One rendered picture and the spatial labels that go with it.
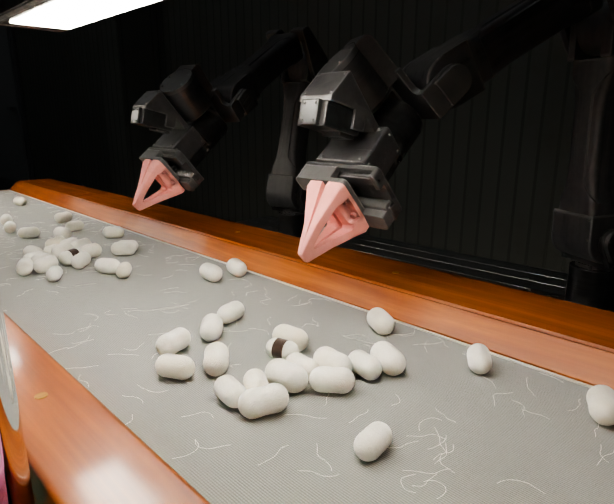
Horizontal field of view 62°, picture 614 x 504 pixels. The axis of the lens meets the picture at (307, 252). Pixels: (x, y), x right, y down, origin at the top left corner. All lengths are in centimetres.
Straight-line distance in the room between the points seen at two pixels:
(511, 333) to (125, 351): 35
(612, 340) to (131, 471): 39
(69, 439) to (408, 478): 20
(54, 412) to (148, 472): 10
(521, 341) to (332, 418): 20
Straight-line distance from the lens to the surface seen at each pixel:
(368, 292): 58
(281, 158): 108
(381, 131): 53
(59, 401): 39
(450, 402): 41
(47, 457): 33
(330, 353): 42
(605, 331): 52
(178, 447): 36
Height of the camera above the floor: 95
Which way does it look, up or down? 15 degrees down
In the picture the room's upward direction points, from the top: straight up
